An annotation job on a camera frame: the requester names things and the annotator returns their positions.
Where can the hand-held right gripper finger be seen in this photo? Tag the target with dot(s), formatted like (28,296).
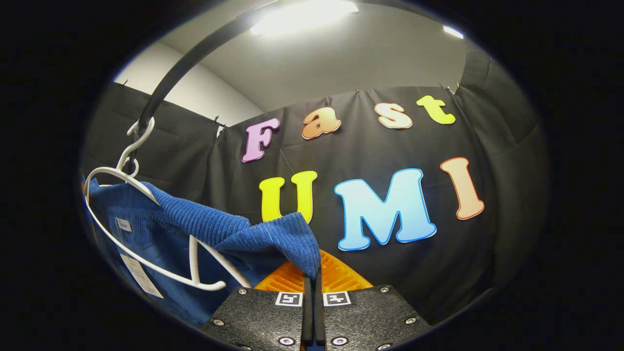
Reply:
(307,321)
(319,321)

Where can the white clothes hanger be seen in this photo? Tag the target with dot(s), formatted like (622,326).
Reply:
(194,263)

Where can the black clothes rack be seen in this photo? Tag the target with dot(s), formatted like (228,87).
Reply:
(170,80)

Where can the black backdrop cloth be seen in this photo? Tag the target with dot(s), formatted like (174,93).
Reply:
(390,141)

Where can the large ceiling light panel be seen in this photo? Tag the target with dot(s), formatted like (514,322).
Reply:
(302,14)

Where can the small ceiling light panel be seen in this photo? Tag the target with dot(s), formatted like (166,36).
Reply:
(453,31)

